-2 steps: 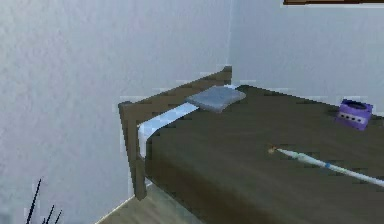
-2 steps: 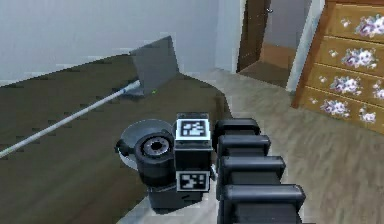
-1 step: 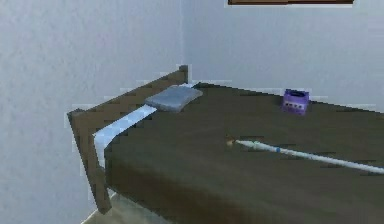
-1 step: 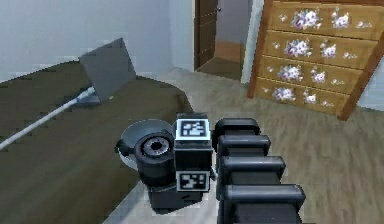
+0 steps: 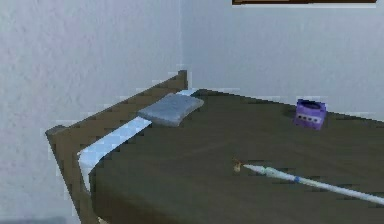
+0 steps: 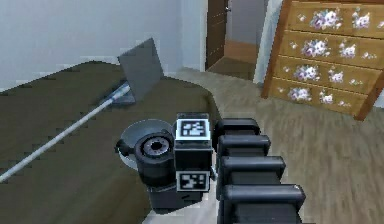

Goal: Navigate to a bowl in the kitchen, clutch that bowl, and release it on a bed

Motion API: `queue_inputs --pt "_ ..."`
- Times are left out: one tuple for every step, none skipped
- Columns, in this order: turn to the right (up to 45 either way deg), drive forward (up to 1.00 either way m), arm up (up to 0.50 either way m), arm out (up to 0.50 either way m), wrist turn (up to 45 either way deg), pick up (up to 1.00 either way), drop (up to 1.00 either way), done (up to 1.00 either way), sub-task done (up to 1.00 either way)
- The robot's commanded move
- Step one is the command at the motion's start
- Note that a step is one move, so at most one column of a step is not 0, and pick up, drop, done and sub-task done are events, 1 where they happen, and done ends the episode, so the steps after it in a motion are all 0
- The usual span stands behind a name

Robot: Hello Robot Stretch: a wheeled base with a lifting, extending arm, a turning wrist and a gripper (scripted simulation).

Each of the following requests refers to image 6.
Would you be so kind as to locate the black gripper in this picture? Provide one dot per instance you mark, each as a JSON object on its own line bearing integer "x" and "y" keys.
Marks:
{"x": 155, "y": 166}

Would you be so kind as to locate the grey bowl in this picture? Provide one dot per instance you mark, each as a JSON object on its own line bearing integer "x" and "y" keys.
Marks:
{"x": 141, "y": 129}

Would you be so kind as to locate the dark brown room door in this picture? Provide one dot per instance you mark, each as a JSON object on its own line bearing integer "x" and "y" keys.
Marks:
{"x": 216, "y": 33}

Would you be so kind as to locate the wooden flowered chest of drawers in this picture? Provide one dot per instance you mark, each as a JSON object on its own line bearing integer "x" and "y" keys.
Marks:
{"x": 326, "y": 60}

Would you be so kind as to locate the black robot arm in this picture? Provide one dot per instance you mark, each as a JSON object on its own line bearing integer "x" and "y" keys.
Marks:
{"x": 253, "y": 166}

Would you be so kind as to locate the dark olive bed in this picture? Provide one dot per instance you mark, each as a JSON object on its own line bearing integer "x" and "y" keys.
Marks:
{"x": 83, "y": 150}

